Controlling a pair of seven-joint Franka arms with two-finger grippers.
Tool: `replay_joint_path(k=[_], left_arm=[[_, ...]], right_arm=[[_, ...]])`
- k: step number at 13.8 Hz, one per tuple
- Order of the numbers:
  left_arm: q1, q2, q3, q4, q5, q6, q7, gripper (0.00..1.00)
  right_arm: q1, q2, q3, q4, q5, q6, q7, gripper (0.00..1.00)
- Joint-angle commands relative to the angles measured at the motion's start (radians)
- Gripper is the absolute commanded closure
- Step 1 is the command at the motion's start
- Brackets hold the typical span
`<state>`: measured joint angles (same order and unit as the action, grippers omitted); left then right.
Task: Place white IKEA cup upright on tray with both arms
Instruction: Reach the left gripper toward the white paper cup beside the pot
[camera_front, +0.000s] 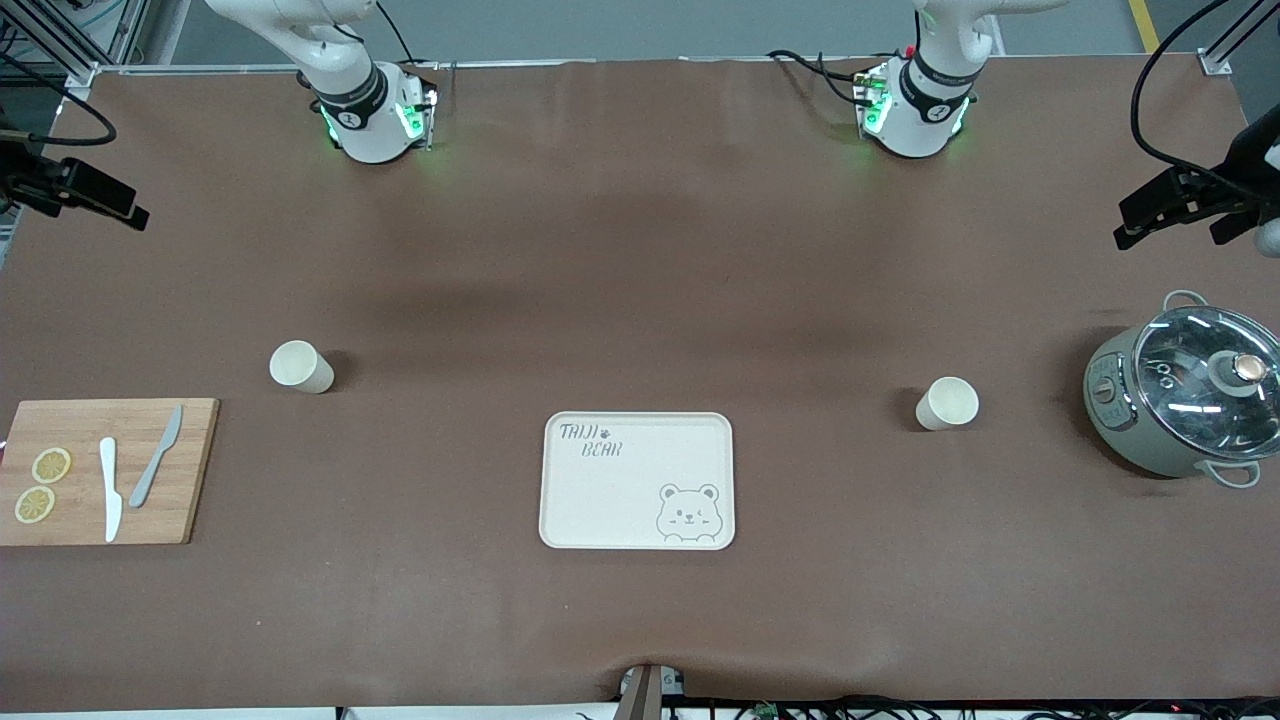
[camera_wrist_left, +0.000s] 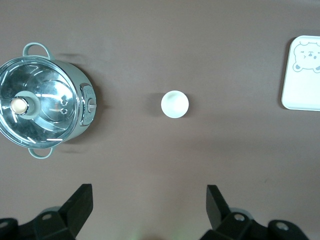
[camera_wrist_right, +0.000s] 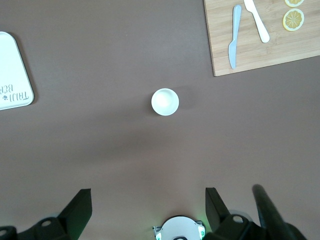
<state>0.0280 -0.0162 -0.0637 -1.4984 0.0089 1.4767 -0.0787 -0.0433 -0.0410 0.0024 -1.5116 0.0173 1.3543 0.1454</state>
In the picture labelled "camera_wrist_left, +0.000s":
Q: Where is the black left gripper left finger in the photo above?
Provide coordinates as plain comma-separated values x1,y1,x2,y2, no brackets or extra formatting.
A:
32,184,94,240

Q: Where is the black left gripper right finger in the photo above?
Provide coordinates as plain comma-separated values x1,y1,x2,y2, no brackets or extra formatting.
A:
199,184,272,240

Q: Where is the white plastic cup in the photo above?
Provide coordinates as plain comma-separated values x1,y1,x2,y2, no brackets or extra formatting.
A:
160,90,190,119

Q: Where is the cream tray with bear print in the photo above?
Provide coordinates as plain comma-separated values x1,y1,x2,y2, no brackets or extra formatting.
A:
281,35,320,112

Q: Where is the grey pot glass lid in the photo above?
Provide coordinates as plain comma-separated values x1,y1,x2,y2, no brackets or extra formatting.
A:
0,42,97,160

